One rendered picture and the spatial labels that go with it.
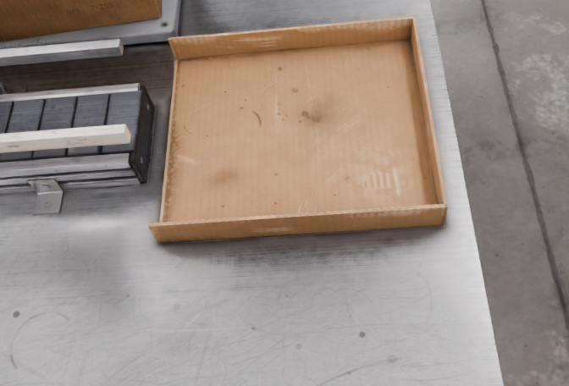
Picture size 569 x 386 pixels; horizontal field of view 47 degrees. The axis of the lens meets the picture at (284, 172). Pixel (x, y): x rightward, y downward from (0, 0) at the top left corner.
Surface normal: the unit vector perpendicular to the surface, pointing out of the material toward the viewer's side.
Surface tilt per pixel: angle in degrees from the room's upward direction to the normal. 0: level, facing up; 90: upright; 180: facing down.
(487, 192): 0
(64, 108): 0
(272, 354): 0
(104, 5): 90
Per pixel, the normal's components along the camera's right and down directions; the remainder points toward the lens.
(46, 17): 0.10, 0.84
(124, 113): -0.11, -0.53
